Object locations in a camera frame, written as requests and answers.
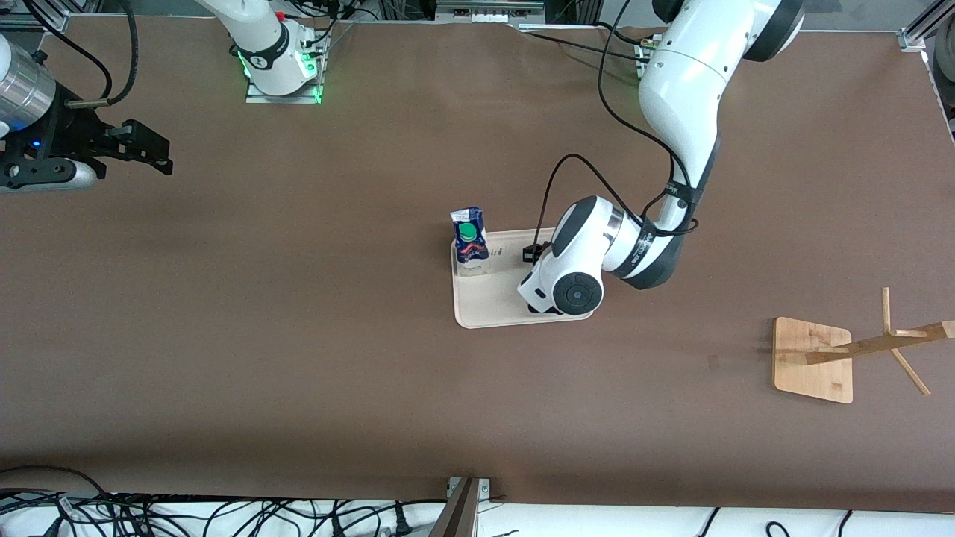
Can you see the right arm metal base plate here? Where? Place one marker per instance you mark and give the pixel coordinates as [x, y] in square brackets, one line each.
[313, 74]

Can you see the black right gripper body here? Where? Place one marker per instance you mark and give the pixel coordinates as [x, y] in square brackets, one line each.
[73, 133]

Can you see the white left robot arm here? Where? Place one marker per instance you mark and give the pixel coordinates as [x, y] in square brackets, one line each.
[686, 89]

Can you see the blue milk carton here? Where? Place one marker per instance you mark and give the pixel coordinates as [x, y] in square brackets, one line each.
[470, 235]

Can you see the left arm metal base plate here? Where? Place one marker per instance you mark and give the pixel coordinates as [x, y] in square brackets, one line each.
[642, 60]

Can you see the cream tray with animal print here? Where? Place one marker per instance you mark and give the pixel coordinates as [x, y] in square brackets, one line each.
[485, 306]

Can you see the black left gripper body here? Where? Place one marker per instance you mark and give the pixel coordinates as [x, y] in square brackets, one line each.
[531, 253]

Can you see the grey box device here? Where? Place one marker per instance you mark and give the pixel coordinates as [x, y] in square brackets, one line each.
[489, 9]

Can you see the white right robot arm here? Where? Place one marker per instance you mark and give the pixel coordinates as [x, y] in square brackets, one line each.
[261, 37]

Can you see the aluminium profile bar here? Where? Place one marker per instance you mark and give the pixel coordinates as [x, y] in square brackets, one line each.
[456, 514]

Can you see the wooden mug tree stand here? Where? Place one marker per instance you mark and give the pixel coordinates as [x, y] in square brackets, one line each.
[806, 373]

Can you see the metal corner bracket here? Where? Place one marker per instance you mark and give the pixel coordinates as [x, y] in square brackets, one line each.
[483, 488]

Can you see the aluminium frame corner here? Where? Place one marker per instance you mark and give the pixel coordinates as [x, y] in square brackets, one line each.
[15, 19]

